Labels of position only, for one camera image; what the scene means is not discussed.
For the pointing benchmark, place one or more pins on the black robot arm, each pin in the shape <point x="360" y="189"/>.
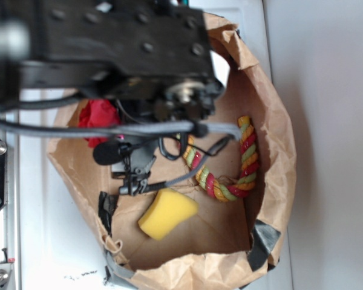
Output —
<point x="149" y="59"/>

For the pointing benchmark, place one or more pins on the aluminium frame rail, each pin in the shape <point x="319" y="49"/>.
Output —
<point x="10" y="250"/>

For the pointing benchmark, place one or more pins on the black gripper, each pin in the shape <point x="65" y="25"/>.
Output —
<point x="132" y="161"/>

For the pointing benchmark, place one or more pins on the yellow sponge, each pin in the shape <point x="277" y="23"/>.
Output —
<point x="169" y="209"/>

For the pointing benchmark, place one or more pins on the black foam microphone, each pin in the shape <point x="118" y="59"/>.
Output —
<point x="107" y="153"/>

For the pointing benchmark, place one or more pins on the twisted multicolour rope toy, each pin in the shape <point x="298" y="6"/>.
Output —
<point x="249" y="166"/>

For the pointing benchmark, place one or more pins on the red paper ball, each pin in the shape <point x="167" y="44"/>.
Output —
<point x="98" y="113"/>

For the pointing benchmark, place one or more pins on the brown paper bag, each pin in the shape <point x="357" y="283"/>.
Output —
<point x="226" y="245"/>

